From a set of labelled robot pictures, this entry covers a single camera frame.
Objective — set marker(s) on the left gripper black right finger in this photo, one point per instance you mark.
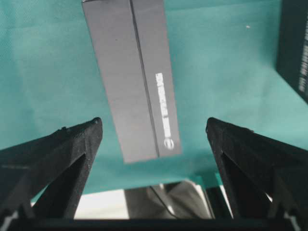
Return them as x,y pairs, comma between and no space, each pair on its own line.
260,175

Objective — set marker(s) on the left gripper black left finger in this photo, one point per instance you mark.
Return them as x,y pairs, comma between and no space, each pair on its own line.
45,178

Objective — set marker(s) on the black camera box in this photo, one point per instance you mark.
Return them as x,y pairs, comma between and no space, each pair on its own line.
292,54
131,46

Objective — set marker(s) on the green table cloth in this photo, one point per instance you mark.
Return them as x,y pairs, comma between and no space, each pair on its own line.
223,62

